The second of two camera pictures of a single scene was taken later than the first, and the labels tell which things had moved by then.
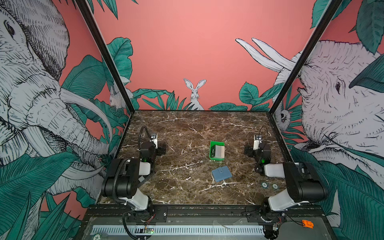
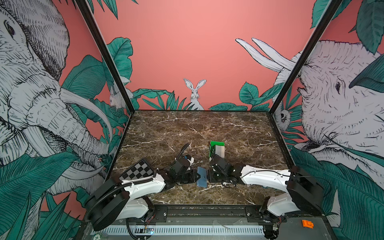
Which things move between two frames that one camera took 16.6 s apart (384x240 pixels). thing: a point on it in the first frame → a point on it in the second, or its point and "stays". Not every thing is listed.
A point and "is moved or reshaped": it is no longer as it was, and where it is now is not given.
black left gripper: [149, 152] → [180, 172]
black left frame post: [91, 22] stays
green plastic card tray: [212, 150] stays
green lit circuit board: [150, 230] stays
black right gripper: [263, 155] → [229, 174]
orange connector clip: [308, 224] stays
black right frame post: [327, 17] stays
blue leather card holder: [221, 173] is moved or reshaped
